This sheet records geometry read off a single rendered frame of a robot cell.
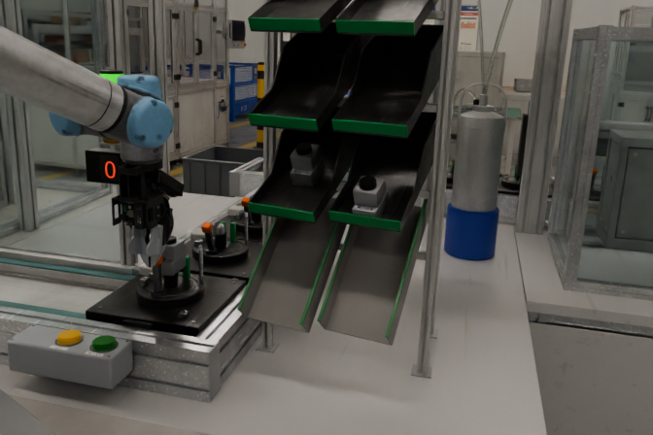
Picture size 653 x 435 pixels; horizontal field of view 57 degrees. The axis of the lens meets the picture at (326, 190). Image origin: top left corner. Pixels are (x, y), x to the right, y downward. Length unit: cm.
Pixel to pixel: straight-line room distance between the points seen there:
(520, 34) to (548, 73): 940
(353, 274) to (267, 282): 16
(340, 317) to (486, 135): 87
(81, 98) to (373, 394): 72
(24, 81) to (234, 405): 65
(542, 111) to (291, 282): 125
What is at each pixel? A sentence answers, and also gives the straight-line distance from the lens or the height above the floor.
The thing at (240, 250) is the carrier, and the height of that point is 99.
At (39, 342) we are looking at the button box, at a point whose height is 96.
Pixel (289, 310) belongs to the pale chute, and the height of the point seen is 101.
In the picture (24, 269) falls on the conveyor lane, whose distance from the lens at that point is 164.
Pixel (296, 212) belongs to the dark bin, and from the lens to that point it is 105.
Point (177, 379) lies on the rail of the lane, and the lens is 117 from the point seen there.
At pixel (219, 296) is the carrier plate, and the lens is 130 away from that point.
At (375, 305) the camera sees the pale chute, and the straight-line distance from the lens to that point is 112.
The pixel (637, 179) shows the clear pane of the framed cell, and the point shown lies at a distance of 173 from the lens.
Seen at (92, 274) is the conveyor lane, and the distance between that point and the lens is 153.
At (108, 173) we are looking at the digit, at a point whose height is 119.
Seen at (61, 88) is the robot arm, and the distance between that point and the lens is 87.
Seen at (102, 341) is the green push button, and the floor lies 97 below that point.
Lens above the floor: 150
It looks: 14 degrees down
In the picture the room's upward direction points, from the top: 2 degrees clockwise
